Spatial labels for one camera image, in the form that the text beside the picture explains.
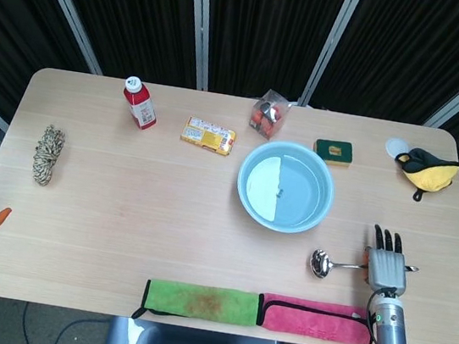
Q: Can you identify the light blue bowl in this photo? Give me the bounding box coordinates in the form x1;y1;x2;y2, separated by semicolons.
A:
230;135;341;241

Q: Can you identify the clear box with orange items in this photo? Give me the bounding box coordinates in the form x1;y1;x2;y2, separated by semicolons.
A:
246;86;296;143

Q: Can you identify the green microfibre towel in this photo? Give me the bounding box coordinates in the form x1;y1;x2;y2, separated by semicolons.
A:
130;275;263;336

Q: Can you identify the green yellow sponge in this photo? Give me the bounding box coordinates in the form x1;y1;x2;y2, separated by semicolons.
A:
311;137;356;169

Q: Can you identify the red juice bottle white cap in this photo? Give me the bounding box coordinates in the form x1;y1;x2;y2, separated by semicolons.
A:
118;75;163;132

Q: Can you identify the pink microfibre towel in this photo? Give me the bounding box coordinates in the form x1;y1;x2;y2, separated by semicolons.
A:
254;291;380;344

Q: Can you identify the yellow black fabric pouch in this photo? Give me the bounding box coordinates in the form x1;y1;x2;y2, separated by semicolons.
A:
389;144;459;207

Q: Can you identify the metal ladle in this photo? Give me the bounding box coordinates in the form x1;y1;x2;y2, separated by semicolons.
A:
306;247;420;296

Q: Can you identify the coiled speckled rope bundle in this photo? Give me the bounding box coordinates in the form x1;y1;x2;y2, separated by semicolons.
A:
29;122;69;190

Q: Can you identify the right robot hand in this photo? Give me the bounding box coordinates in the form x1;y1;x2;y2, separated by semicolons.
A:
357;222;417;299

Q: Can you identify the white round lid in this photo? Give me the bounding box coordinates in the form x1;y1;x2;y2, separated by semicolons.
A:
383;136;410;161

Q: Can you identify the yellow biscuit packet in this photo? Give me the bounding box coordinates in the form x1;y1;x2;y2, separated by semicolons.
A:
178;114;239;158

